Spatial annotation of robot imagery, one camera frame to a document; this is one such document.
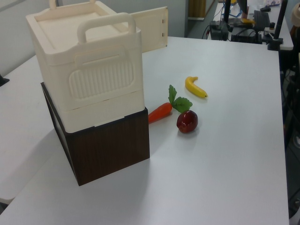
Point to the cream cabinet door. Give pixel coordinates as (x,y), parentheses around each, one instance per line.
(152,28)

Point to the cream plastic storage cabinet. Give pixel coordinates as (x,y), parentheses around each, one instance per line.
(93,70)

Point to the orange toy carrot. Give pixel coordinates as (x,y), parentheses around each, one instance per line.
(161,112)

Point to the red toy apple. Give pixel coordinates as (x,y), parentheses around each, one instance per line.
(187,122)

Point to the yellow toy banana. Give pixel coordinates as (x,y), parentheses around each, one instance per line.
(193,87)

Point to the dark brown wooden box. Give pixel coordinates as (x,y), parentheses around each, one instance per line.
(110,150)

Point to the black electronic device box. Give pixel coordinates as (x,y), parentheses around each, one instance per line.
(219,29)

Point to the yellow wooden panel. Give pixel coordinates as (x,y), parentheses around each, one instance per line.
(200,9)

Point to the black flat equipment case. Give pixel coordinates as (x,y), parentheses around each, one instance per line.
(246,36)

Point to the thin black tripod pole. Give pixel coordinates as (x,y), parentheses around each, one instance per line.
(226,11)

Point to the yellow object on desk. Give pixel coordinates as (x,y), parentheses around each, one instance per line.
(247,21)

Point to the small black knob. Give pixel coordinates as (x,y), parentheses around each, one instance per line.
(272,25)

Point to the black table clamp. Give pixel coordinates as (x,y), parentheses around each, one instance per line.
(3,80)

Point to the black computer mouse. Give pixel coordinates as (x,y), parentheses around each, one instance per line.
(265,9)

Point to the black pole with clamp base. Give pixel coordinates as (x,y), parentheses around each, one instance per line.
(280,23)

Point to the black camera stand frame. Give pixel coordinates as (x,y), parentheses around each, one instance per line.
(291,105)

